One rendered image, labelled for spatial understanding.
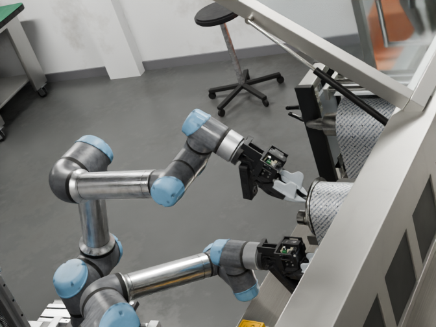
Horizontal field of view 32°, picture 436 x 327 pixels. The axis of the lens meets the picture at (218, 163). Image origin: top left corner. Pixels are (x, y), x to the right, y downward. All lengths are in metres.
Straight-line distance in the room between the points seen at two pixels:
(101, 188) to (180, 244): 2.17
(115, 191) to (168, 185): 0.19
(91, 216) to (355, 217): 1.30
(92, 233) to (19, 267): 2.24
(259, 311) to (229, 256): 0.23
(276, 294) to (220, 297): 1.49
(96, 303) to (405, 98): 1.00
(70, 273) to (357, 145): 0.99
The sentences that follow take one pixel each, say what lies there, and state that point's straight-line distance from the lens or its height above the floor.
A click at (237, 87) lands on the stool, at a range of 5.35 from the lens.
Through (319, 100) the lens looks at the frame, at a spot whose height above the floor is 1.38.
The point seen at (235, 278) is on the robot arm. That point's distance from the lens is 2.13.
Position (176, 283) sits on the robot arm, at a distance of 2.18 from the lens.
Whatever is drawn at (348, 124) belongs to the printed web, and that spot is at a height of 1.38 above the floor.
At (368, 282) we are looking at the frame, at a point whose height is 1.62.
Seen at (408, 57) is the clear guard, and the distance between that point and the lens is 1.54.
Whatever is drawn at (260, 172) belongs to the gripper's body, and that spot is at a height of 1.37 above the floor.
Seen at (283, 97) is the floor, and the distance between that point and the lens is 5.25.
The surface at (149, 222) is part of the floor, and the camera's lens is 4.46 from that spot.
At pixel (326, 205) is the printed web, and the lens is 1.87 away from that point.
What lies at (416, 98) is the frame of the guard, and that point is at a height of 1.68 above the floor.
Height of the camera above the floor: 2.38
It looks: 30 degrees down
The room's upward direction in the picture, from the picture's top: 20 degrees counter-clockwise
